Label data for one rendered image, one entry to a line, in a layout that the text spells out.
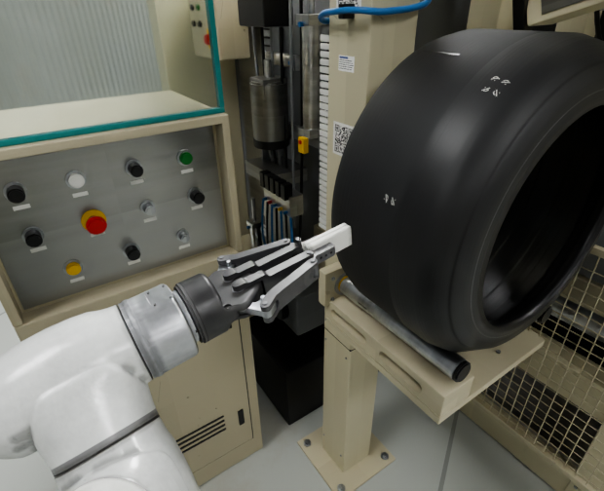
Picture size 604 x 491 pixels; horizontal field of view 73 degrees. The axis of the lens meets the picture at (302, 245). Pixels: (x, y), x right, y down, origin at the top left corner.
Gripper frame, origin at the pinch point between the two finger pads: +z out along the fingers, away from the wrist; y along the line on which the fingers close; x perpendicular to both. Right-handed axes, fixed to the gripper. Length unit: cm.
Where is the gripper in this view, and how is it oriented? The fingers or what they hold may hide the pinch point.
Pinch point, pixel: (327, 244)
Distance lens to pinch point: 54.9
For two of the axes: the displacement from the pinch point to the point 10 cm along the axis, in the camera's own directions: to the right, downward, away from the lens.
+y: -5.6, -4.2, 7.2
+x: 1.2, 8.1, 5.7
